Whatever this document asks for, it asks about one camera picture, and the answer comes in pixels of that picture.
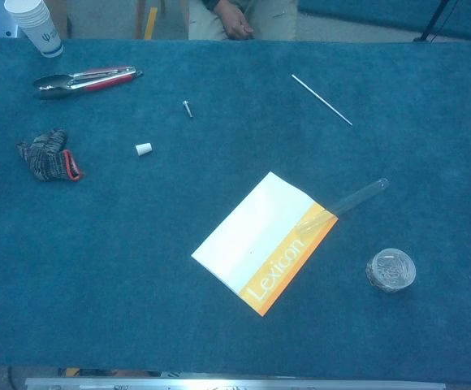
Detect clear glass test tube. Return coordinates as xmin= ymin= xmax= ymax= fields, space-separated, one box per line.
xmin=295 ymin=177 xmax=390 ymax=236

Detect white orange Lexicon book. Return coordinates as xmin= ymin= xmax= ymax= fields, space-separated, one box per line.
xmin=190 ymin=171 xmax=339 ymax=318

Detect blue carpet table cover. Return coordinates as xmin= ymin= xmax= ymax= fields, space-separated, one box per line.
xmin=0 ymin=35 xmax=471 ymax=385

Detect thin metal rod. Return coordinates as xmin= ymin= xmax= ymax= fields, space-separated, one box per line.
xmin=291 ymin=73 xmax=354 ymax=127

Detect round clear paperclip container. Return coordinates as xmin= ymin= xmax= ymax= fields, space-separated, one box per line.
xmin=365 ymin=248 xmax=417 ymax=294

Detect seated person in beige trousers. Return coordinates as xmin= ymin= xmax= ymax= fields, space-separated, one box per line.
xmin=188 ymin=0 xmax=300 ymax=41

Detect red steel kitchen tongs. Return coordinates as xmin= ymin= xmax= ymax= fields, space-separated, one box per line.
xmin=32 ymin=66 xmax=145 ymax=101

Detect grey knit work glove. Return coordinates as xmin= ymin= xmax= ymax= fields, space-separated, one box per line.
xmin=15 ymin=128 xmax=85 ymax=183

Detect stack of white paper cups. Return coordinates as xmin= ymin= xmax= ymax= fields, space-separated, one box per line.
xmin=3 ymin=0 xmax=64 ymax=59

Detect black tripod stand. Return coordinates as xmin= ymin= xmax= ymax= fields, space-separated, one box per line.
xmin=413 ymin=0 xmax=452 ymax=43

